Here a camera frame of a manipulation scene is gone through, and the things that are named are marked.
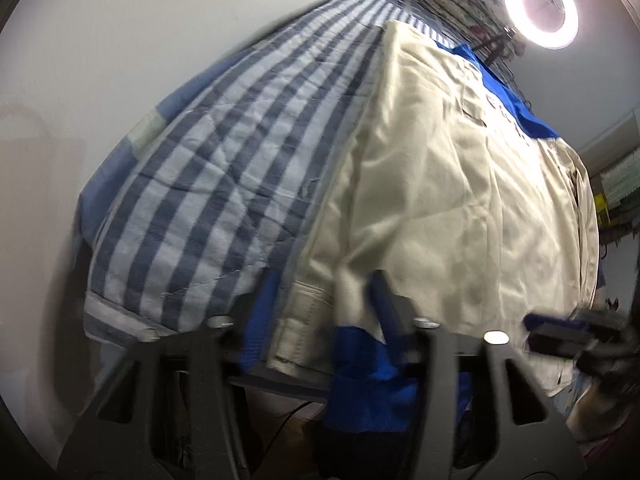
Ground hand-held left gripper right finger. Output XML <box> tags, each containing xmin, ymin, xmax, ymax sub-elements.
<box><xmin>367</xmin><ymin>270</ymin><xmax>587</xmax><ymax>480</ymax></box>

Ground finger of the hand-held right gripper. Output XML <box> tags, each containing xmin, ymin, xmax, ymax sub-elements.
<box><xmin>522</xmin><ymin>312</ymin><xmax>601</xmax><ymax>358</ymax></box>

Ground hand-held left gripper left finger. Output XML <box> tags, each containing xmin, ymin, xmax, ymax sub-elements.
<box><xmin>57</xmin><ymin>270</ymin><xmax>282</xmax><ymax>480</ymax></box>

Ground beige cargo shorts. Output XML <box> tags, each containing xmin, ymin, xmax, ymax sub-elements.
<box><xmin>265</xmin><ymin>20</ymin><xmax>601</xmax><ymax>433</ymax></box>

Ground person's right forearm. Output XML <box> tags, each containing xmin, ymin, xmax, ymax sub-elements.
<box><xmin>567</xmin><ymin>385</ymin><xmax>618</xmax><ymax>443</ymax></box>

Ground clothes drying rack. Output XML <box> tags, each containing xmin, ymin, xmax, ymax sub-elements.
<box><xmin>590</xmin><ymin>147</ymin><xmax>640</xmax><ymax>261</ymax></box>

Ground blue striped quilt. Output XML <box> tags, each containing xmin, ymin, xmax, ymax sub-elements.
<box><xmin>75</xmin><ymin>0</ymin><xmax>451</xmax><ymax>361</ymax></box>

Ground black tripod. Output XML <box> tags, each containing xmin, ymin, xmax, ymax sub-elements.
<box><xmin>472</xmin><ymin>27</ymin><xmax>518</xmax><ymax>66</ymax></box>

